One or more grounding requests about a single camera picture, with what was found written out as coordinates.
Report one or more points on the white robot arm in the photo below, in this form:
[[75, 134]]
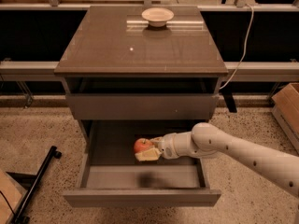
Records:
[[205, 140]]

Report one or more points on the white ceramic bowl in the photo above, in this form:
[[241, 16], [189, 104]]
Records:
[[157, 16]]

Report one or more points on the open grey middle drawer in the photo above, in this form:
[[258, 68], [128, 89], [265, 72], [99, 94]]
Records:
[[110, 175]]

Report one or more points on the grey top drawer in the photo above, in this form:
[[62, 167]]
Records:
[[142, 106]]

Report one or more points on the red apple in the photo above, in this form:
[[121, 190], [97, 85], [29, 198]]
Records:
[[142, 144]]

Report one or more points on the cardboard box right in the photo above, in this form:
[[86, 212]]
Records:
[[286, 112]]

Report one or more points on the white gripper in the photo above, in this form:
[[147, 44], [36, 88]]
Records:
[[168, 146]]

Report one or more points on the black metal bar stand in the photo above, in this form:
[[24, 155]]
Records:
[[30, 184]]

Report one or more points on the wooden board lower left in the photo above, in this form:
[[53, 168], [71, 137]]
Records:
[[11, 194]]

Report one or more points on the grey drawer cabinet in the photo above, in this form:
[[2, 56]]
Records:
[[115, 51]]

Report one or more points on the metal railing frame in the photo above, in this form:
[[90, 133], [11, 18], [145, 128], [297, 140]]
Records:
[[257, 40]]

